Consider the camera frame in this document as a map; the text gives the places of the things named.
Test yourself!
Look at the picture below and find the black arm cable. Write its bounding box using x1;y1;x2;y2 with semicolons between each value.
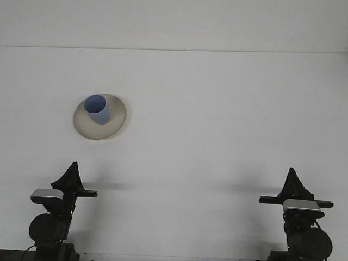
22;244;38;258

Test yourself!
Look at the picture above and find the pale blue cup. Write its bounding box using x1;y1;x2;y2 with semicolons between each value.
83;94;110;125

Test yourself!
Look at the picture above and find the pale round plate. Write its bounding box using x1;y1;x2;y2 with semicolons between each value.
73;93;131;141

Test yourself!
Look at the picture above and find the dark platform edge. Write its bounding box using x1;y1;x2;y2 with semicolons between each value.
0;248;36;261

